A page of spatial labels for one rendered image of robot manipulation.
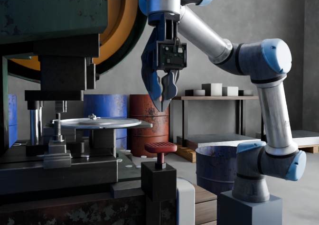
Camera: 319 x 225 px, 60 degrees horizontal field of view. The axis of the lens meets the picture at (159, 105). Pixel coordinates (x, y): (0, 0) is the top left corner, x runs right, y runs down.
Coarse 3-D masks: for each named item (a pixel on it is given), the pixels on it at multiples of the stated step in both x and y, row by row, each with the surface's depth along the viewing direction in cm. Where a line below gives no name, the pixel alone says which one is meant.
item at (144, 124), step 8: (104, 128) 87; (112, 128) 88; (120, 128) 88; (128, 128) 89; (96, 136) 88; (104, 136) 89; (112, 136) 90; (96, 144) 88; (104, 144) 89; (112, 144) 90; (112, 152) 90
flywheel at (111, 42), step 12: (108, 0) 128; (120, 0) 130; (132, 0) 129; (108, 12) 129; (120, 12) 130; (132, 12) 129; (108, 24) 129; (120, 24) 127; (132, 24) 129; (108, 36) 128; (120, 36) 127; (108, 48) 126; (12, 60) 113; (24, 60) 114; (36, 60) 116; (96, 60) 124
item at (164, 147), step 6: (150, 144) 65; (156, 144) 65; (162, 144) 65; (168, 144) 65; (174, 144) 65; (150, 150) 62; (156, 150) 62; (162, 150) 62; (168, 150) 63; (174, 150) 64; (162, 156) 65; (162, 162) 65
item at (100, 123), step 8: (64, 120) 98; (72, 120) 101; (80, 120) 103; (88, 120) 96; (96, 120) 96; (104, 120) 96; (112, 120) 96; (120, 120) 103; (128, 120) 103; (136, 120) 100; (72, 128) 79; (80, 128) 79; (88, 128) 78; (96, 128) 79
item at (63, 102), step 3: (57, 102) 86; (60, 102) 86; (63, 102) 87; (57, 105) 86; (60, 105) 86; (63, 105) 87; (57, 108) 86; (60, 108) 86; (63, 108) 87; (57, 111) 86; (60, 111) 86; (63, 111) 87
